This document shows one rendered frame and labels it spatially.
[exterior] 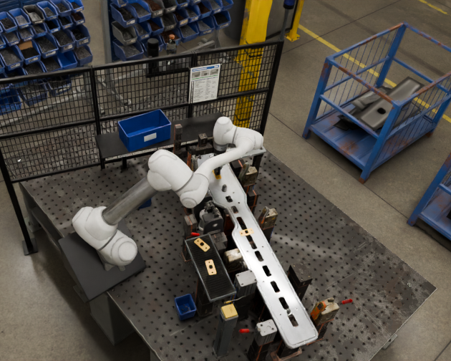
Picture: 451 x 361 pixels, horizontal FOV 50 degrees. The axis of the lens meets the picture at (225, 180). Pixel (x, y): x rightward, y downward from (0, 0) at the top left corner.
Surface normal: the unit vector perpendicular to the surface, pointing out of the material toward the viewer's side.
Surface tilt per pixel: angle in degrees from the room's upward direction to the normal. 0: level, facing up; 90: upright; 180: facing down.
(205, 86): 90
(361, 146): 0
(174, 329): 0
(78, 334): 0
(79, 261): 42
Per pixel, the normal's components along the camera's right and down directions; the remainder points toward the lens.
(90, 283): 0.51, -0.09
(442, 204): 0.11, -0.67
